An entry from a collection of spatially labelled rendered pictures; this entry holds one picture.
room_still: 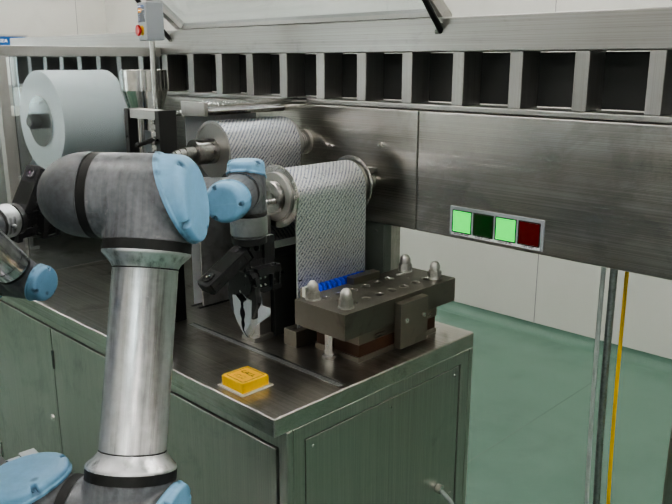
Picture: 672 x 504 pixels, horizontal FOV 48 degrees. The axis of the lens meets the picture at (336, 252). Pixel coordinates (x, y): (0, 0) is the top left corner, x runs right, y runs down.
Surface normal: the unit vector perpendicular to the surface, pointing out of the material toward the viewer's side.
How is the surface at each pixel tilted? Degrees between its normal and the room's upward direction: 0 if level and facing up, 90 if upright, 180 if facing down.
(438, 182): 90
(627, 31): 90
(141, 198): 74
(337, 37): 90
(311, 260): 90
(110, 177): 56
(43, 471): 8
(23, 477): 7
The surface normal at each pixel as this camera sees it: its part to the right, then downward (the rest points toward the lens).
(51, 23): 0.71, 0.18
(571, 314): -0.70, 0.18
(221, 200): -0.15, 0.26
